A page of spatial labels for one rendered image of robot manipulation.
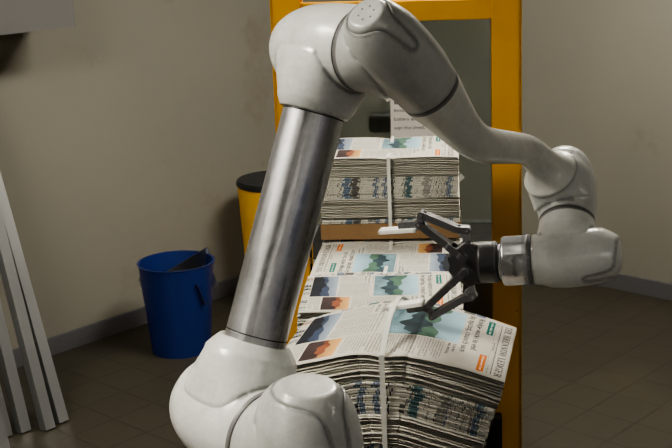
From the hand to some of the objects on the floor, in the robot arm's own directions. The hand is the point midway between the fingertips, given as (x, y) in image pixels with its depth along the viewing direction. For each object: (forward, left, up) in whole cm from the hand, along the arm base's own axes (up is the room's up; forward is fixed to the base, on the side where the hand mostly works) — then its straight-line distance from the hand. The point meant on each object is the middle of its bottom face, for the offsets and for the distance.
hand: (389, 266), depth 229 cm
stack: (+90, +75, -130) cm, 175 cm away
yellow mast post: (+144, +75, -130) cm, 208 cm away
